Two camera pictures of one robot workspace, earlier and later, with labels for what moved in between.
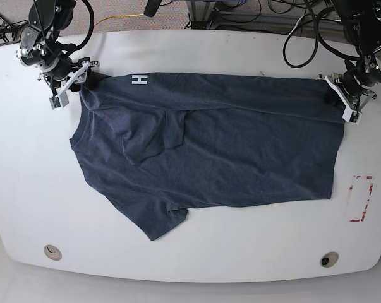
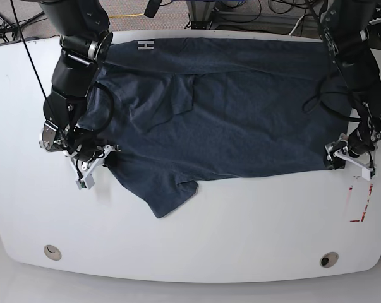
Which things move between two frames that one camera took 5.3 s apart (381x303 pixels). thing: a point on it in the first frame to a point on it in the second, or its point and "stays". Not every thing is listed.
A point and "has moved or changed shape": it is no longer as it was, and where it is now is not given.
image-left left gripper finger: (48, 82) to (74, 161)
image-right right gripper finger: (349, 109) to (337, 149)
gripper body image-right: (352, 86) to (361, 141)
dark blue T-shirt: (157, 144) has moved or changed shape
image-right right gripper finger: (365, 100) to (371, 162)
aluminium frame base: (200, 12) stays
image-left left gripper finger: (78, 77) to (86, 166)
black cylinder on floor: (151, 7) stays
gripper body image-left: (60, 71) to (88, 151)
